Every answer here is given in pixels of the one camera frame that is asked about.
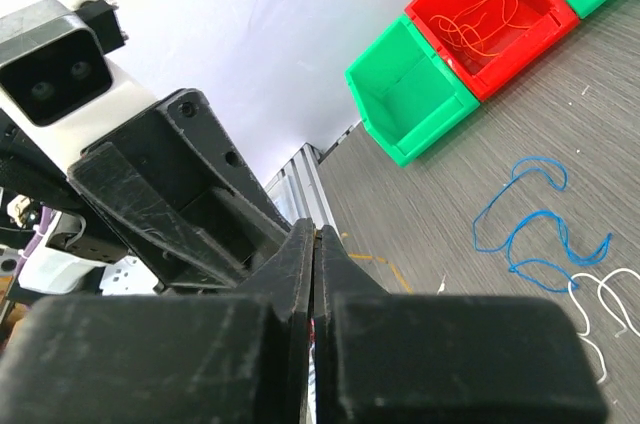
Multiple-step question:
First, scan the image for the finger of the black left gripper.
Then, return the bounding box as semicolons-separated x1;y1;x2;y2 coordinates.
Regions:
67;89;291;292

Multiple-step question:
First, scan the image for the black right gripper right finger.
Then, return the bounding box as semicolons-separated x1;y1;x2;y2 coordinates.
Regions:
314;226;609;423

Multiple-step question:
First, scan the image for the white cable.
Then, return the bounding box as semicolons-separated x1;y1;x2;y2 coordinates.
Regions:
568;267;640;385

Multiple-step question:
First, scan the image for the orange cable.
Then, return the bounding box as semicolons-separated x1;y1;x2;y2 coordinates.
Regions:
430;0;526;59

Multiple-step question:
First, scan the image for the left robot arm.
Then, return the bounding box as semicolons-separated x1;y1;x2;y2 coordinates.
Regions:
1;89;290;295

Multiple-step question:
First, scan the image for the red storage bin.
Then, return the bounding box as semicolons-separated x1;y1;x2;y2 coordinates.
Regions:
405;0;580;101

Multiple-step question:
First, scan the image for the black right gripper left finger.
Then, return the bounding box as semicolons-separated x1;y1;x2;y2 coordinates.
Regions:
1;219;314;423

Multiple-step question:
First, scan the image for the lower green storage bin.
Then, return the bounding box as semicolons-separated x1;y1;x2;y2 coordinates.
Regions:
345;15;480;167

